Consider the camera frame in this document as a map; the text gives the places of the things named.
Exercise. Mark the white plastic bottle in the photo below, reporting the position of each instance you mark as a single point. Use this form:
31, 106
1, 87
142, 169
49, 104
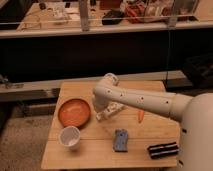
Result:
111, 110

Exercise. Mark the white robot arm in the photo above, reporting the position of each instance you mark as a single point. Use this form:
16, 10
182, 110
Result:
194, 113

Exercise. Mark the orange ceramic bowl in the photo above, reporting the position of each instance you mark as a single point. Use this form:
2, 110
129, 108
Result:
74, 112

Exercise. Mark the orange carrot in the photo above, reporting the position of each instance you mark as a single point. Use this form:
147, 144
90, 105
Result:
141, 116

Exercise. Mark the blue sponge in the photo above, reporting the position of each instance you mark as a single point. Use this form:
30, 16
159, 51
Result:
120, 140

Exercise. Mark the white paper cup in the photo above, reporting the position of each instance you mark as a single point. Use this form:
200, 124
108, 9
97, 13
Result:
70, 137

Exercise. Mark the black bag on bench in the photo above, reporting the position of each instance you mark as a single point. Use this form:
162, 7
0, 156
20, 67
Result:
112, 17

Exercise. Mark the orange tool clutter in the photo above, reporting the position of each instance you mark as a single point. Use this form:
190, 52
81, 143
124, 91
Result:
135, 12

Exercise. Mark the grey metal post left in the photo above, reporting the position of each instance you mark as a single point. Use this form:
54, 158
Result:
83, 10

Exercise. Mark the grey metal post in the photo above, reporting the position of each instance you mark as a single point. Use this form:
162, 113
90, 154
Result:
83, 10
174, 14

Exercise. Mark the grey metal post right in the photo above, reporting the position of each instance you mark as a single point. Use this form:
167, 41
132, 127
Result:
174, 14

